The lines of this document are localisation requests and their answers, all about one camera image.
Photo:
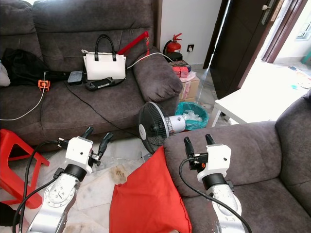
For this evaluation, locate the red plastic stool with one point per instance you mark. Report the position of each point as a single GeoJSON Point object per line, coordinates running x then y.
{"type": "Point", "coordinates": [14, 145]}

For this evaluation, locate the brown wooden door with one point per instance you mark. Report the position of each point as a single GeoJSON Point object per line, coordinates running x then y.
{"type": "Point", "coordinates": [284, 29]}

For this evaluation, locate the small orange gadget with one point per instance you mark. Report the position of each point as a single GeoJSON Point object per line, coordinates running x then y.
{"type": "Point", "coordinates": [44, 85]}

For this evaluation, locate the black cloth bag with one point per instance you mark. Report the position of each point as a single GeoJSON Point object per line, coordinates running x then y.
{"type": "Point", "coordinates": [24, 65]}

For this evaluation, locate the dark brown three-seat sofa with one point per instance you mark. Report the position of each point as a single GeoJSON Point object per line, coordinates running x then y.
{"type": "Point", "coordinates": [77, 111]}

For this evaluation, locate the teal waste bin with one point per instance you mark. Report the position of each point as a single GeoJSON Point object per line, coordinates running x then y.
{"type": "Point", "coordinates": [201, 125]}

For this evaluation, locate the white table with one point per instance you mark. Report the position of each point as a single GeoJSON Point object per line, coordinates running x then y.
{"type": "Point", "coordinates": [257, 104]}

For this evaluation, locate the dark grey box device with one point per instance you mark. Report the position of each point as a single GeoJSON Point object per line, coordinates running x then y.
{"type": "Point", "coordinates": [76, 77]}

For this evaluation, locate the dark door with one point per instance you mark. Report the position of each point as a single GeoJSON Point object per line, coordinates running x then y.
{"type": "Point", "coordinates": [238, 48]}

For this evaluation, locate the white crumpled plastic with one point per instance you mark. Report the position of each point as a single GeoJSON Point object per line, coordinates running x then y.
{"type": "Point", "coordinates": [192, 115]}

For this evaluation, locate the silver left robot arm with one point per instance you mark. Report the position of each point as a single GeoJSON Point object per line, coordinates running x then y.
{"type": "Point", "coordinates": [60, 194]}

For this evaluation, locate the dark brown two-seat sofa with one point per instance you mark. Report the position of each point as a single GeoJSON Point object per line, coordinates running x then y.
{"type": "Point", "coordinates": [262, 145]}

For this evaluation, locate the red packets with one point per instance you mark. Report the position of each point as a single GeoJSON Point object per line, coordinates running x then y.
{"type": "Point", "coordinates": [181, 71]}

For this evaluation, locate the grey white cloth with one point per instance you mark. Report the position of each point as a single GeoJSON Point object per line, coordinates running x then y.
{"type": "Point", "coordinates": [4, 75]}

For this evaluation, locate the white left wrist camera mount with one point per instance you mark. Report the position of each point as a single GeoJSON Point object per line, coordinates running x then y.
{"type": "Point", "coordinates": [79, 153]}

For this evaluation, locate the person black trouser leg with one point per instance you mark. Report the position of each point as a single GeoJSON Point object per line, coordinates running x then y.
{"type": "Point", "coordinates": [7, 214]}

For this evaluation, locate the black fan white motor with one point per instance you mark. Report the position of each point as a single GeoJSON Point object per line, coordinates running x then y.
{"type": "Point", "coordinates": [154, 127]}

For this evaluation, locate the black flat device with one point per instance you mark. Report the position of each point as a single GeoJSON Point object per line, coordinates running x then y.
{"type": "Point", "coordinates": [102, 85]}

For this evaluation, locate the red pillow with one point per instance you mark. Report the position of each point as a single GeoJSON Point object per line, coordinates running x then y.
{"type": "Point", "coordinates": [148, 199]}

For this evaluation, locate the cardboard box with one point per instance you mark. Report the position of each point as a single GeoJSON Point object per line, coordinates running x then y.
{"type": "Point", "coordinates": [189, 89]}

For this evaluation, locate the red bar tool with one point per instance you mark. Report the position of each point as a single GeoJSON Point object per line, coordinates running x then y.
{"type": "Point", "coordinates": [133, 42]}

